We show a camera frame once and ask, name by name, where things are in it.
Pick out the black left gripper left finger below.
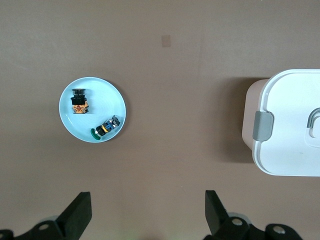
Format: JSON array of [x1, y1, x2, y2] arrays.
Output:
[[0, 191, 93, 240]]

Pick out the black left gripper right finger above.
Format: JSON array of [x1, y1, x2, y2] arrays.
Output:
[[203, 189, 304, 240]]

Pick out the orange and black push-button switch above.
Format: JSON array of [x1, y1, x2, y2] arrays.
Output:
[[70, 87, 90, 115]]

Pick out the white lunch box grey latches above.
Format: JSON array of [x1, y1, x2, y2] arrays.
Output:
[[241, 68, 320, 177]]

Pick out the light blue round plate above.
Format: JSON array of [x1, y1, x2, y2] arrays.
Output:
[[58, 76, 128, 143]]

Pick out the brown tape square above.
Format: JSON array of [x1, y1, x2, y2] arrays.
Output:
[[161, 34, 172, 48]]

